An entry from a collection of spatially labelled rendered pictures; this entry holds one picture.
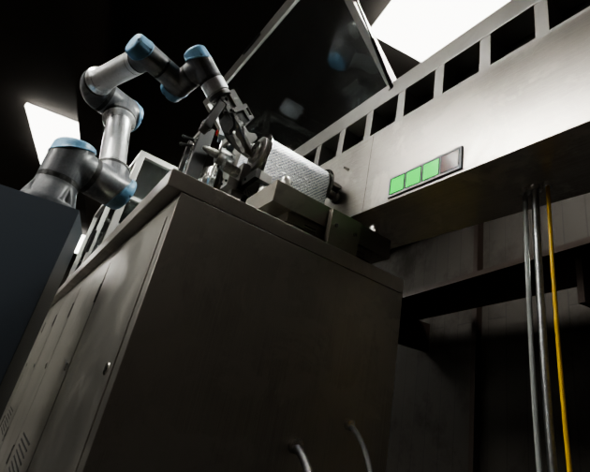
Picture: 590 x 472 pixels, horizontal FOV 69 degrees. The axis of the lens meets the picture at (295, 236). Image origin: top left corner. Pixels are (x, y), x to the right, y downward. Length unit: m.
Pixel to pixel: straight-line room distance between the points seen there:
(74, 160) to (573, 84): 1.26
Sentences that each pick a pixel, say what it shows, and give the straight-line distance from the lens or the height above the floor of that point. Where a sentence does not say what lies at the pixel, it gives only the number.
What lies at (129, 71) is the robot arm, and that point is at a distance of 1.49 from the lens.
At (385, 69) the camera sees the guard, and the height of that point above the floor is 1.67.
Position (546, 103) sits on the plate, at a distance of 1.12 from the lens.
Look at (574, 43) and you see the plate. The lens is 1.19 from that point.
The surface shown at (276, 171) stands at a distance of 1.32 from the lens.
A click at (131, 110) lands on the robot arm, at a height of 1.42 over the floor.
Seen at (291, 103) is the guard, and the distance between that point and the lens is 2.02.
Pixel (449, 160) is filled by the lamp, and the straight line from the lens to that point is 1.19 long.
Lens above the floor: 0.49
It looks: 24 degrees up
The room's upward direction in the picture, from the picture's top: 12 degrees clockwise
